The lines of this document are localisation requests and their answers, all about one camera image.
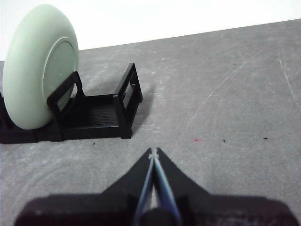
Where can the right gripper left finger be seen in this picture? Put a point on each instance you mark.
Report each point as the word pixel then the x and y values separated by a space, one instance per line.
pixel 94 209

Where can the black plastic plate rack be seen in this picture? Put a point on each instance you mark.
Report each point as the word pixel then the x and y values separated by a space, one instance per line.
pixel 98 115

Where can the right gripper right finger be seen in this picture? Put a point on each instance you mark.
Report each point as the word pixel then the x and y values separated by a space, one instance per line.
pixel 223 209

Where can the green round plate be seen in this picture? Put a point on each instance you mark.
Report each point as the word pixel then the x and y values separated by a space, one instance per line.
pixel 30 70

